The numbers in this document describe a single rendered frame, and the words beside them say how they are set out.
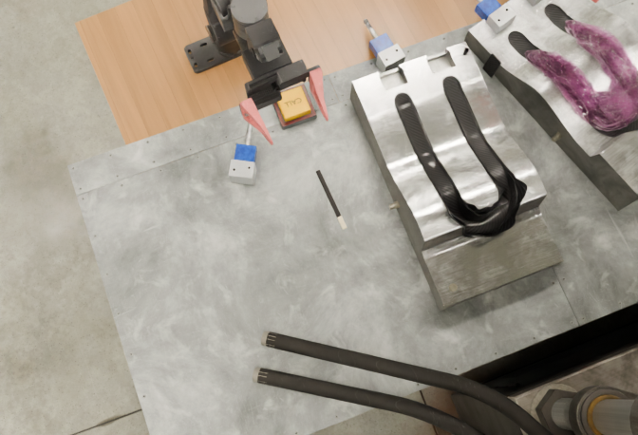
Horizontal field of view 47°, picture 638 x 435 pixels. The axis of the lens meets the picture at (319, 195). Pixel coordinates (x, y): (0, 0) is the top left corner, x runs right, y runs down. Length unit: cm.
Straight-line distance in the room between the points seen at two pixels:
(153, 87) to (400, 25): 57
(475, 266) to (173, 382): 64
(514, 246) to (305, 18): 69
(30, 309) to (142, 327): 97
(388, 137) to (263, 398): 58
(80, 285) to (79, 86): 68
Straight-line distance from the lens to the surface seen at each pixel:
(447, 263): 148
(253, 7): 115
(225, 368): 151
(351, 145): 158
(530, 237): 153
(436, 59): 161
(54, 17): 277
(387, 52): 161
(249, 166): 152
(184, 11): 174
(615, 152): 158
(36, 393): 244
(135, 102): 167
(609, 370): 163
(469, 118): 155
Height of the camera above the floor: 230
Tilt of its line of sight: 75 degrees down
